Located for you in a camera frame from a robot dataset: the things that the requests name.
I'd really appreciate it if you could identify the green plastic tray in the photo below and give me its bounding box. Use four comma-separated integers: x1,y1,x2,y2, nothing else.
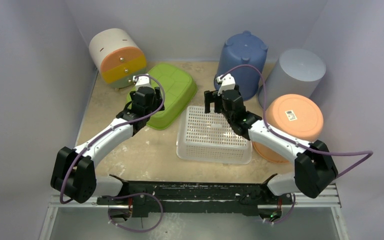
126,63,199,131

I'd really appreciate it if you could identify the white perforated plastic basket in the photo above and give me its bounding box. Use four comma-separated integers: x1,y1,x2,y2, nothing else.
176,105,252,165

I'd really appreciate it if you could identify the blue plastic bucket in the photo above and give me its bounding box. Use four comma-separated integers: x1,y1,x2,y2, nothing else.
215,30,268,101

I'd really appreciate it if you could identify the orange printed plastic bucket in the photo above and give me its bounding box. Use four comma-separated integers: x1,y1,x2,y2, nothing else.
252,93,325,165

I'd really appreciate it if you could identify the grey plastic bucket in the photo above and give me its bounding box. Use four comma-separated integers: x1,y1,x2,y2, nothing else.
257,48,327,108

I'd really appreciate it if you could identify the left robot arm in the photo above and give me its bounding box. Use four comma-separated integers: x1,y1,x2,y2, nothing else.
50,86,165,205

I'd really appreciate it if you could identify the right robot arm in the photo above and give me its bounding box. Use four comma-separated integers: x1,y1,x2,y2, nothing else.
204,89,338,204

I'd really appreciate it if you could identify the small round drawer cabinet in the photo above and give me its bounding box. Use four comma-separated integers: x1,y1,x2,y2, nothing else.
88,28,147,89

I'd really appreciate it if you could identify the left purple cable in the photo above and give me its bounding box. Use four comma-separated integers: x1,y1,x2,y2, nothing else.
59,73,166,205

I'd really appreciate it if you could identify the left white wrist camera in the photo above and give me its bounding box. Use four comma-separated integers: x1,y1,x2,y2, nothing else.
132,74,152,92

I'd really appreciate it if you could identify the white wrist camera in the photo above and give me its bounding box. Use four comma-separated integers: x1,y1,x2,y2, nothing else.
215,73,236,96
132,74,152,92

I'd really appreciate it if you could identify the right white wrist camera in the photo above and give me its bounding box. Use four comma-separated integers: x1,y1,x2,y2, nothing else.
215,73,236,96

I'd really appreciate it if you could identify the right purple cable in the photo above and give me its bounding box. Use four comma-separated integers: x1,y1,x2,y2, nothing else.
218,64,374,180

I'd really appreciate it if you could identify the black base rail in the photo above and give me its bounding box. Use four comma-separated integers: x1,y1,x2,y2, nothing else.
47,175,342,218

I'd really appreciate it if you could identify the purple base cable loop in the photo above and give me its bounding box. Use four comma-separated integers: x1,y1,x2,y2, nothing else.
107,193,165,233

